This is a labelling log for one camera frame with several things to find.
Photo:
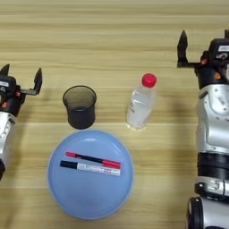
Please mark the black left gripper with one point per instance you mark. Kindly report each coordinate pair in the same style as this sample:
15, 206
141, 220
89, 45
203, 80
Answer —
10, 104

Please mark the blue round plate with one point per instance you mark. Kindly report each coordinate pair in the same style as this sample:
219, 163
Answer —
89, 196

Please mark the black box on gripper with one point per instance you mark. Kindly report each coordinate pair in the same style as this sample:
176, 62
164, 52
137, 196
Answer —
220, 49
6, 85

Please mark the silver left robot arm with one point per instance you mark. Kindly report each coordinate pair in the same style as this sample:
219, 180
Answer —
4, 137

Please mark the white marker with black cap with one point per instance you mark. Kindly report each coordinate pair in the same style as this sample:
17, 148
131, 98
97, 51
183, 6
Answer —
98, 170

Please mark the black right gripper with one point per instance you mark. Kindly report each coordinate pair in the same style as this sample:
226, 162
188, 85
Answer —
214, 74

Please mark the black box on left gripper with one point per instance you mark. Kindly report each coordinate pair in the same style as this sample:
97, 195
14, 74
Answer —
6, 85

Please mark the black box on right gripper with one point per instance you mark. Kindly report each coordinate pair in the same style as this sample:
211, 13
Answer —
220, 49

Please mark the clear bottle with red cap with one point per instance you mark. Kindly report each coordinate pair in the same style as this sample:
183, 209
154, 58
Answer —
141, 107

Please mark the red and black pen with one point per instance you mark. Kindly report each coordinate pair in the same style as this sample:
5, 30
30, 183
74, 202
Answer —
111, 164

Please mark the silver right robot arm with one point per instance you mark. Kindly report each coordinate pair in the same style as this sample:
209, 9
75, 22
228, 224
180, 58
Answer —
214, 125

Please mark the black mesh pen cup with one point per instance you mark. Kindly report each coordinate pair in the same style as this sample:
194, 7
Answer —
80, 113

